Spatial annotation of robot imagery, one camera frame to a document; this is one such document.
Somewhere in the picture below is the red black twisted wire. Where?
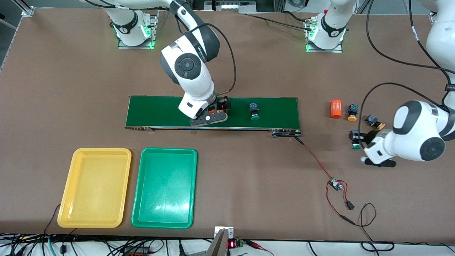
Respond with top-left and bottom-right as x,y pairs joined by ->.
294,136 -> 336,182

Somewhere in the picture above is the green conveyor belt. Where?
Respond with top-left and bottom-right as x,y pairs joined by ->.
124,95 -> 302,138

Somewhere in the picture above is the black cable on table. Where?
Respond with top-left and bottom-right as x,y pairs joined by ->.
245,11 -> 315,31

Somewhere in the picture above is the white device with lights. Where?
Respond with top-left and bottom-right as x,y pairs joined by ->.
204,0 -> 257,14

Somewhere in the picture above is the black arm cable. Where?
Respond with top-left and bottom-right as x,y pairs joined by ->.
176,14 -> 237,97
362,0 -> 455,123

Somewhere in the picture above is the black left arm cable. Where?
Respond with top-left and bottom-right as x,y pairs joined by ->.
362,0 -> 455,123

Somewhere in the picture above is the red clip lead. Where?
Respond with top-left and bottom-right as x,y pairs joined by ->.
247,240 -> 274,256

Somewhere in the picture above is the yellow plastic tray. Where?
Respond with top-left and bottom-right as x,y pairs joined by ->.
57,148 -> 132,228

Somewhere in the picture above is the thin black looped cable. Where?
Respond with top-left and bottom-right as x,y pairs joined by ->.
347,203 -> 395,252

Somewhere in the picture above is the green plastic tray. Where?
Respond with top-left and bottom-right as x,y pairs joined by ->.
131,147 -> 198,229

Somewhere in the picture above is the red wire with black connector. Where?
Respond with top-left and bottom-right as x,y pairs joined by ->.
326,181 -> 356,225

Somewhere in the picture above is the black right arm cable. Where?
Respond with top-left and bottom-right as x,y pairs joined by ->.
176,14 -> 237,97

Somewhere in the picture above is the small speed controller board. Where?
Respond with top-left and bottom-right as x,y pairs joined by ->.
328,178 -> 347,192

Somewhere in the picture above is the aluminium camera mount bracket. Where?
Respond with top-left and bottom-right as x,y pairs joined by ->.
205,226 -> 235,256

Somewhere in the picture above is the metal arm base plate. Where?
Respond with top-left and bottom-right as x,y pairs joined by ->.
305,17 -> 343,53
117,10 -> 157,49

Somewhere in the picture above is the orange power strip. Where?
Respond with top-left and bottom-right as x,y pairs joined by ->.
123,246 -> 151,256

